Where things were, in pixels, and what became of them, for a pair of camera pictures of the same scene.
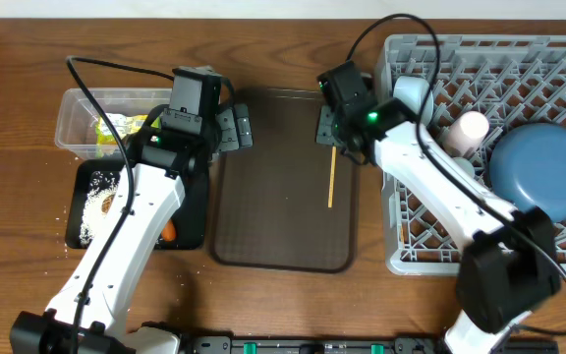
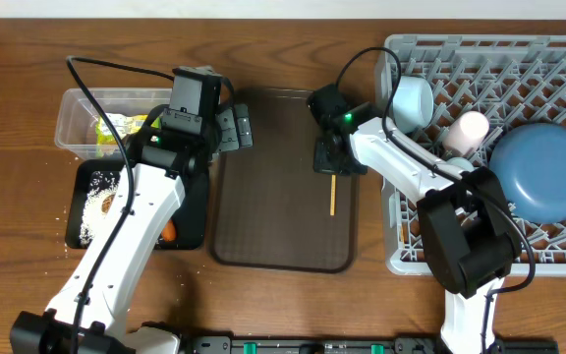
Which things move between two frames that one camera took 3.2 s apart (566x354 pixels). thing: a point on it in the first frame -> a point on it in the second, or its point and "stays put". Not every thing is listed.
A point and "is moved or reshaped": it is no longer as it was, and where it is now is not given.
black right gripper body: (325, 126) -> (332, 160)
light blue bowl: (412, 90) stays put
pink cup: (465, 134) stays put
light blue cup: (466, 163) stays put
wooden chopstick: (331, 177) is moved or reshaped
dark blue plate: (542, 165) stays put
